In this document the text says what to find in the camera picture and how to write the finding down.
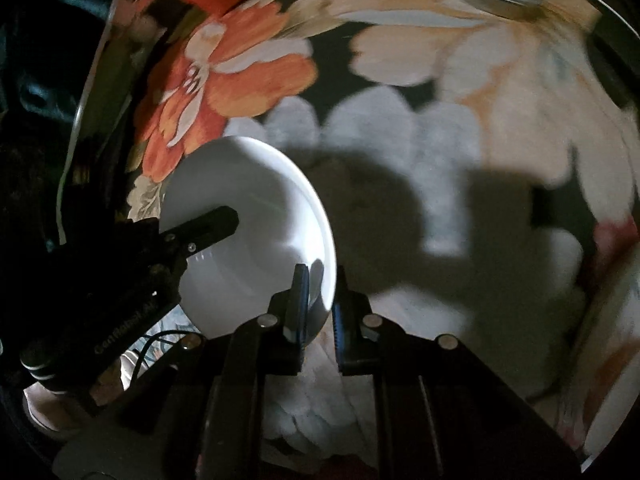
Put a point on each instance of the white bowl red outside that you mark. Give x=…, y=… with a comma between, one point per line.
x=250, y=185

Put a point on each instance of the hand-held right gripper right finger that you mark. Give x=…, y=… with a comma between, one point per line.
x=341, y=335

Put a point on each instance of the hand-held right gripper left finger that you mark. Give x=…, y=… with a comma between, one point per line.
x=300, y=305

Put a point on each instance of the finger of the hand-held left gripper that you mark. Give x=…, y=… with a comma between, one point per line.
x=210, y=225

